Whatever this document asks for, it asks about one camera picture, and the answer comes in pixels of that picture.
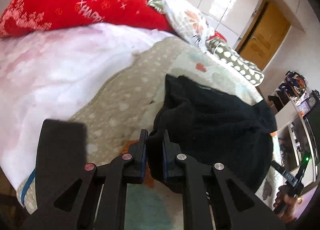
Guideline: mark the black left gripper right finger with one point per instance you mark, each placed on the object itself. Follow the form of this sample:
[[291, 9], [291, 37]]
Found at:
[[213, 197]]

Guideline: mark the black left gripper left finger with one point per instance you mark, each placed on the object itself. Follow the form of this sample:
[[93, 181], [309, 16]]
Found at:
[[72, 194]]

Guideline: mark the black pants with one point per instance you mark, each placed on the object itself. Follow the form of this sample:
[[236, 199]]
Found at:
[[212, 126]]

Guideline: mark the right hand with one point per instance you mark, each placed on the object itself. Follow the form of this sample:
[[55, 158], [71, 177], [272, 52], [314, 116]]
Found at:
[[292, 202]]

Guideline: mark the heart patterned quilt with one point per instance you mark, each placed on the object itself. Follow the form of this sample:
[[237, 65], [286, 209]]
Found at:
[[129, 103]]

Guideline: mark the white cluttered shelf unit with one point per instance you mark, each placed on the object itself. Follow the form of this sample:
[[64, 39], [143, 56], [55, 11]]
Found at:
[[290, 130]]

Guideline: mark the white pink bed sheet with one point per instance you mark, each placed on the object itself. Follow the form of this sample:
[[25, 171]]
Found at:
[[54, 74]]

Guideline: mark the olive green patterned bolster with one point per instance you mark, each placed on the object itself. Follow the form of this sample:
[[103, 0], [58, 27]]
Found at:
[[230, 57]]

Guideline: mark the wooden door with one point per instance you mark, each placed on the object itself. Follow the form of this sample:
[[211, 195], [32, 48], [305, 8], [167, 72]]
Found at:
[[265, 36]]

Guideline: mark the red long Christmas pillow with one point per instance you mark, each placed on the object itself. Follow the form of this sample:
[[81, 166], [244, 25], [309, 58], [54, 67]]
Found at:
[[22, 17]]

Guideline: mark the white floral pillow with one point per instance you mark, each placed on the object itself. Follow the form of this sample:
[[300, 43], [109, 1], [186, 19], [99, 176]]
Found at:
[[186, 20]]

